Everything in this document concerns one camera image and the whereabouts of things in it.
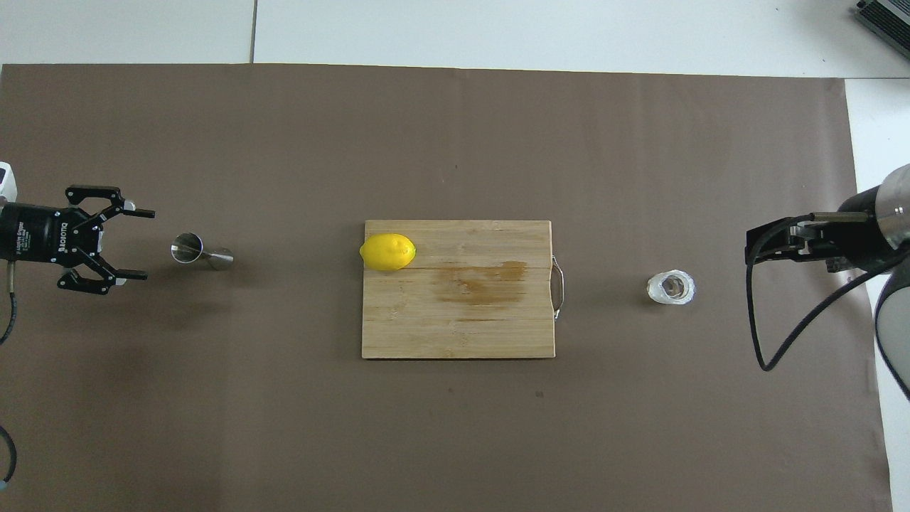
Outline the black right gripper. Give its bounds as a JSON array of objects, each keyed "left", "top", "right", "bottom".
[{"left": 745, "top": 186, "right": 889, "bottom": 274}]

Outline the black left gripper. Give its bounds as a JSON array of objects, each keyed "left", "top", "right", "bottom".
[{"left": 0, "top": 186, "right": 156, "bottom": 296}]

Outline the steel double jigger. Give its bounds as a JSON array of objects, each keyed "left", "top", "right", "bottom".
[{"left": 171, "top": 232, "right": 235, "bottom": 272}]

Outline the clear textured glass cup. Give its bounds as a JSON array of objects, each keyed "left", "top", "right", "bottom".
[{"left": 646, "top": 270, "right": 696, "bottom": 306}]

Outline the brown paper table mat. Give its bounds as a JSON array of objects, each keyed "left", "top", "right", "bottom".
[{"left": 0, "top": 63, "right": 893, "bottom": 512}]

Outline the grey ribbed metal device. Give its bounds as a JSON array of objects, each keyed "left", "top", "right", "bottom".
[{"left": 853, "top": 0, "right": 910, "bottom": 42}]

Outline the yellow lemon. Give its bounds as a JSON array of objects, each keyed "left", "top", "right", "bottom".
[{"left": 359, "top": 233, "right": 417, "bottom": 272}]

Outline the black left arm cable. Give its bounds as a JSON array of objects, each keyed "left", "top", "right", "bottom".
[{"left": 0, "top": 260, "right": 18, "bottom": 493}]

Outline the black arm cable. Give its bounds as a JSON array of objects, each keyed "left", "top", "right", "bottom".
[
  {"left": 0, "top": 260, "right": 18, "bottom": 493},
  {"left": 744, "top": 212, "right": 910, "bottom": 372}
]

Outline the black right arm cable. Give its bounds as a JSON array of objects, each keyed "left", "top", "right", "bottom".
[{"left": 744, "top": 212, "right": 910, "bottom": 372}]

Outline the wooden cutting board, metal handle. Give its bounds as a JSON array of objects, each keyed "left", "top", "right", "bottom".
[{"left": 361, "top": 219, "right": 567, "bottom": 360}]

